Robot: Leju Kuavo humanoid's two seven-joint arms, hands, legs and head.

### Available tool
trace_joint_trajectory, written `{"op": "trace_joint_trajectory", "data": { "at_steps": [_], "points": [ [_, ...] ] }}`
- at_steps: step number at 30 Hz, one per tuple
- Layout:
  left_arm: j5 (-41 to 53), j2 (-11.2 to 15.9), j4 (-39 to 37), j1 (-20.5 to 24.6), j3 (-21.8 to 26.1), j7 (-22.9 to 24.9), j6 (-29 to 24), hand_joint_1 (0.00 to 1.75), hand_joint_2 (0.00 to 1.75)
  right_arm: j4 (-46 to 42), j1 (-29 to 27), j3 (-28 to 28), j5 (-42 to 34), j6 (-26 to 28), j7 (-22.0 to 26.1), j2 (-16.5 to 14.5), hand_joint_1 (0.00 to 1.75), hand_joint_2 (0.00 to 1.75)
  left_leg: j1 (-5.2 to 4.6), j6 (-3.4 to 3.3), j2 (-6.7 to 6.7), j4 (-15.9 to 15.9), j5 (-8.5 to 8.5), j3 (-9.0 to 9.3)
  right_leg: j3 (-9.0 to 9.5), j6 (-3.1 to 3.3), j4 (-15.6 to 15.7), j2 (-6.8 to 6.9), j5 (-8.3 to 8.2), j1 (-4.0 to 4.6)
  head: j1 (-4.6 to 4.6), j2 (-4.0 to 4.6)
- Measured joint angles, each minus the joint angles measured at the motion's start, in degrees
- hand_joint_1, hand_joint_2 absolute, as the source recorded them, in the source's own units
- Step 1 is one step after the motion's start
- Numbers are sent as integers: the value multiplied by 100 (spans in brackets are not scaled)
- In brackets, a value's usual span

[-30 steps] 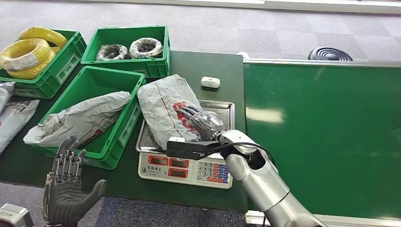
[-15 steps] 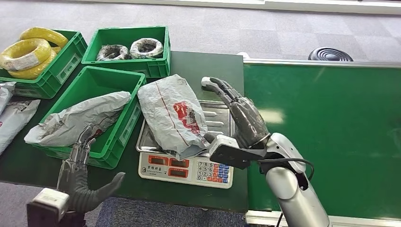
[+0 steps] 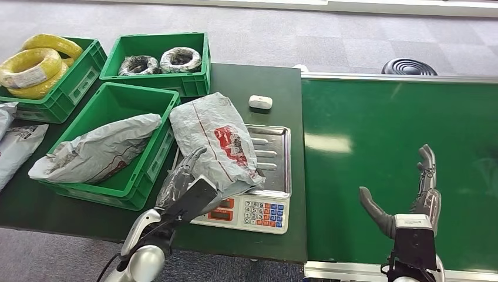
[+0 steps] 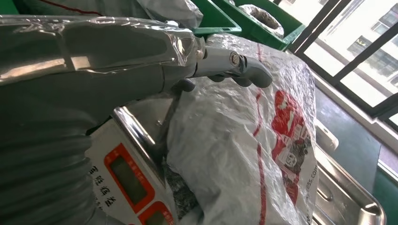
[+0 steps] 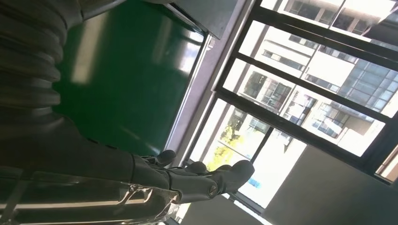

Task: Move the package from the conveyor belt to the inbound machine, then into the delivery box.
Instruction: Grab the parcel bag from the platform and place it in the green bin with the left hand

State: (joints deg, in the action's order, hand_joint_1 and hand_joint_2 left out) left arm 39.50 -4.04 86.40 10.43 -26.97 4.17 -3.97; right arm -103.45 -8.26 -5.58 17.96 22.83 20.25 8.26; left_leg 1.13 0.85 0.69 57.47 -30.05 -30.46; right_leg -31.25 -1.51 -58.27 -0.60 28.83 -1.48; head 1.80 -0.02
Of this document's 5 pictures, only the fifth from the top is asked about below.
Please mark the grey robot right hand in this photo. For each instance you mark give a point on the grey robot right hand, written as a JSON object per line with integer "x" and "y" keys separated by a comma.
{"x": 77, "y": 155}

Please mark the black framed window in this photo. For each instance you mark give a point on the black framed window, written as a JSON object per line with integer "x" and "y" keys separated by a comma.
{"x": 311, "y": 90}

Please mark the green conveyor belt machine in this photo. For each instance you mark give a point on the green conveyor belt machine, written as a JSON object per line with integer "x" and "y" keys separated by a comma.
{"x": 124, "y": 77}

